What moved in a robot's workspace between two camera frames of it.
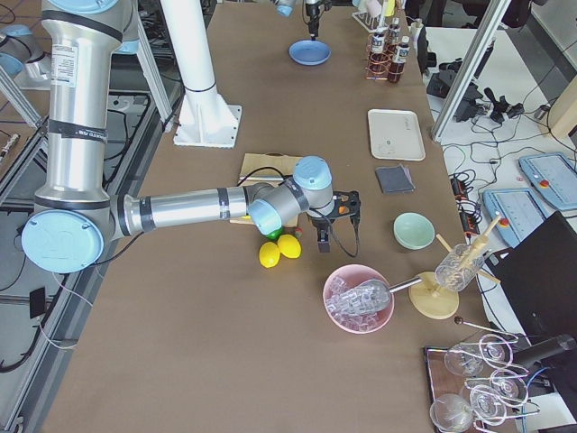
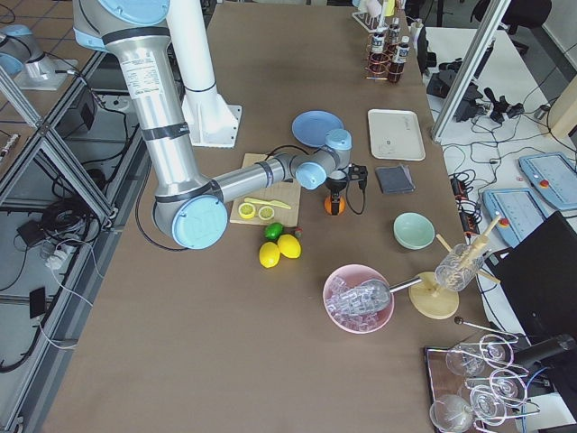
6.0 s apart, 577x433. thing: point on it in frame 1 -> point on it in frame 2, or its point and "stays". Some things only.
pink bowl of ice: x=346 y=278 stays
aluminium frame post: x=470 y=71 stays
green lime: x=274 y=235 stays
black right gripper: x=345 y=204 -> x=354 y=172
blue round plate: x=309 y=52 -> x=310 y=127
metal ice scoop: x=370 y=296 stays
